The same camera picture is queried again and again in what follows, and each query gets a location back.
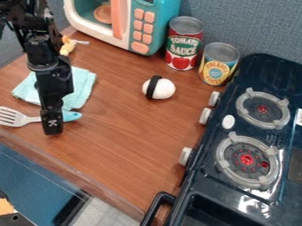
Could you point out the yellow can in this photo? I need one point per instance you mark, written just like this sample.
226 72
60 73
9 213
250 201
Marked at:
218 64

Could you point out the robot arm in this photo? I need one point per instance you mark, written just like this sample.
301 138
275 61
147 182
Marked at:
33 26

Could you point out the toy microwave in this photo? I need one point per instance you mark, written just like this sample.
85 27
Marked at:
139 20

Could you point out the red tomato can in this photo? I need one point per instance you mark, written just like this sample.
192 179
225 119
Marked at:
183 44

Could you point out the small yellow plush toy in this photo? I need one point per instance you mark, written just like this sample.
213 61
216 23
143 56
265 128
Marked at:
67 47

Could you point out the toy stove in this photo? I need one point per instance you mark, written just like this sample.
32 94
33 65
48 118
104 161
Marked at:
251 141

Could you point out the white toy rice ball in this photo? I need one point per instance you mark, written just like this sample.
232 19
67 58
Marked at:
161 87

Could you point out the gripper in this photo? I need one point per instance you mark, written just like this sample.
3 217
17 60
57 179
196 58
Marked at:
54 84

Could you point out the light blue cloth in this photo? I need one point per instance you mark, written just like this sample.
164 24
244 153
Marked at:
82 85

